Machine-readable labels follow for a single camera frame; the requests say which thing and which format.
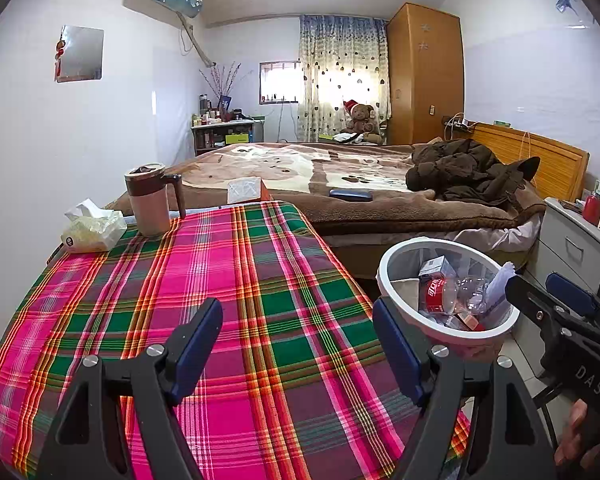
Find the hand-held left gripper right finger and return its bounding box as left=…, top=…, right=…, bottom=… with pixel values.
left=372, top=297, right=558, bottom=480

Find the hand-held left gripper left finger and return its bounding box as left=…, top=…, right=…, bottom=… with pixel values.
left=37, top=297, right=224, bottom=480

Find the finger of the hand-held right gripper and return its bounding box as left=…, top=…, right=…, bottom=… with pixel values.
left=505, top=274, right=588, bottom=333
left=545, top=272, right=600, bottom=328

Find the short white foam net sleeve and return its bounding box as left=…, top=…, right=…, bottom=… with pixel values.
left=482, top=265, right=518, bottom=311

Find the clear plastic bottle red label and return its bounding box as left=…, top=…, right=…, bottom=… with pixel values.
left=422, top=276, right=488, bottom=322

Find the orange paper box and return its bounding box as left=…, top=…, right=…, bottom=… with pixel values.
left=455, top=312, right=486, bottom=332

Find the white round waste bin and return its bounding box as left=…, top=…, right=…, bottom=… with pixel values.
left=377, top=237, right=521, bottom=356

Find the white printed carton box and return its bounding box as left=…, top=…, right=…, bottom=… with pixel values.
left=419, top=255, right=456, bottom=281

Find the person's right hand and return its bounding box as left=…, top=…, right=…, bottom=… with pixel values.
left=554, top=399, right=600, bottom=467

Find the grey nightstand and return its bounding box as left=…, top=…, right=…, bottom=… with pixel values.
left=522, top=197, right=600, bottom=311

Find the pink green plaid tablecloth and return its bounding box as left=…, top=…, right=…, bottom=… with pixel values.
left=0, top=201, right=471, bottom=480

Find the pink bed sheet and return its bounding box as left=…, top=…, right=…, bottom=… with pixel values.
left=460, top=220, right=543, bottom=253

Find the wooden bed headboard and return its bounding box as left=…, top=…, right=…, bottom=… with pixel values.
left=467, top=122, right=591, bottom=201

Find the pink mug brown lid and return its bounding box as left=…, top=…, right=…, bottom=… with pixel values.
left=125, top=162, right=187, bottom=237

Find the soft tissue pack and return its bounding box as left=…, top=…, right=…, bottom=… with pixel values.
left=61, top=199, right=128, bottom=253

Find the dark brown jacket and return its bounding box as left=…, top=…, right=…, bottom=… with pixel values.
left=405, top=139, right=541, bottom=206

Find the white orange tissue box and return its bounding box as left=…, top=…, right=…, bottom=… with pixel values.
left=227, top=177, right=271, bottom=205

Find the brown patterned bed blanket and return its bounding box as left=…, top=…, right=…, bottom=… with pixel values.
left=105, top=141, right=546, bottom=236

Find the cluttered shelf desk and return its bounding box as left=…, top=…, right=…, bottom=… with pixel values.
left=191, top=120, right=266, bottom=156

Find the brown teddy bear red hat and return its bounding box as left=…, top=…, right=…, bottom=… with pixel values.
left=339, top=100, right=383, bottom=145

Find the wooden wardrobe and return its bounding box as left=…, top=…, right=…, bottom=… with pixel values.
left=386, top=2, right=465, bottom=146

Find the vase of bare branches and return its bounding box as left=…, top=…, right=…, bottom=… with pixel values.
left=200, top=62, right=243, bottom=111

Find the small window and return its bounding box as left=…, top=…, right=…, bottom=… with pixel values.
left=259, top=61, right=301, bottom=106

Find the heart print curtain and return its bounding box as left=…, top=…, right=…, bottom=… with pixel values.
left=299, top=15, right=392, bottom=143

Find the air conditioner pipe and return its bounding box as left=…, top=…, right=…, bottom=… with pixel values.
left=177, top=12, right=216, bottom=68

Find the power strip with cables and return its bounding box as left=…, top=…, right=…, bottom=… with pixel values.
left=442, top=114, right=473, bottom=133

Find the blue wall hanger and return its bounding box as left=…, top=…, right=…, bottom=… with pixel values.
left=555, top=0, right=593, bottom=26

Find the silver wall mirror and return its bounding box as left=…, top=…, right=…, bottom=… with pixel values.
left=55, top=25, right=105, bottom=83

